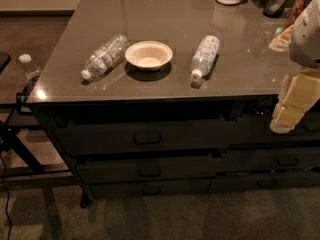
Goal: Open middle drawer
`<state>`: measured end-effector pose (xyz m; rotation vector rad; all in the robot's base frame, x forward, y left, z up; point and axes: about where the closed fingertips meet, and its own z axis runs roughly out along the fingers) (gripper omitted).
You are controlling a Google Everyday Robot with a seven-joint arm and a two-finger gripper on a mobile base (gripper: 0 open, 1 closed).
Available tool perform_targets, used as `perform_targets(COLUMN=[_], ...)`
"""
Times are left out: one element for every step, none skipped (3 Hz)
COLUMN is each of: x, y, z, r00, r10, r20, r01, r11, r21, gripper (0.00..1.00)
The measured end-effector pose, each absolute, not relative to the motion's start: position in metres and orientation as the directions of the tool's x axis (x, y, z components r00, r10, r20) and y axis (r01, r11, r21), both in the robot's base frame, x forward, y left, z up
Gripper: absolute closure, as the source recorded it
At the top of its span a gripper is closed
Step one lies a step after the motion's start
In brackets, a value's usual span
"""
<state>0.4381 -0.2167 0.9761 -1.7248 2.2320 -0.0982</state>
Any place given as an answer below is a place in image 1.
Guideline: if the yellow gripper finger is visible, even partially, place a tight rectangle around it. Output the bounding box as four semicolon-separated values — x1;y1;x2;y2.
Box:
270;67;320;134

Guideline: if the black drawer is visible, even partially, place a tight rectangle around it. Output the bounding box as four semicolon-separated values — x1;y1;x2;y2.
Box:
219;147;320;172
208;171;320;193
76;156;216;183
54;119;237;155
235;114;320;144
91;178;211;199

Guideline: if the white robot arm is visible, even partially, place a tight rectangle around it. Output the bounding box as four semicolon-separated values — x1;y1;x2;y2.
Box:
269;0;320;134

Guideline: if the glass jar of snacks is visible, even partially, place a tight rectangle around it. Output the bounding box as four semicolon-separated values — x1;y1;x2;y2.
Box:
283;0;320;29

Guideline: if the clear bottle white label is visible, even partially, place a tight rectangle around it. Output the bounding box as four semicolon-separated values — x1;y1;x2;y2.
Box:
191;35;220;81

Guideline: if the white paper bowl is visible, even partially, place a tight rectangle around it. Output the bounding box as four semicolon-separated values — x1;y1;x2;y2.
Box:
125;41;173;71

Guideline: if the clear bottle red label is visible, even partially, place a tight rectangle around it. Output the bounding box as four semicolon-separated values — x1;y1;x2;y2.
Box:
81;34;129;81

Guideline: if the small bottle white cap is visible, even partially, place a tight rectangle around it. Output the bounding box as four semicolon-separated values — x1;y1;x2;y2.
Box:
19;54;41;81

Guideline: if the dark side table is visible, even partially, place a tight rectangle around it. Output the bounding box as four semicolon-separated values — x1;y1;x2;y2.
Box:
0;51;73;182

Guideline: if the dark cabinet frame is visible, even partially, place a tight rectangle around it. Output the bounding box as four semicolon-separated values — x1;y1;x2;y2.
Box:
32;97;320;201

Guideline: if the black cable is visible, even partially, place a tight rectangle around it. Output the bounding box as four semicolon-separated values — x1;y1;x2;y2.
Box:
0;152;14;240

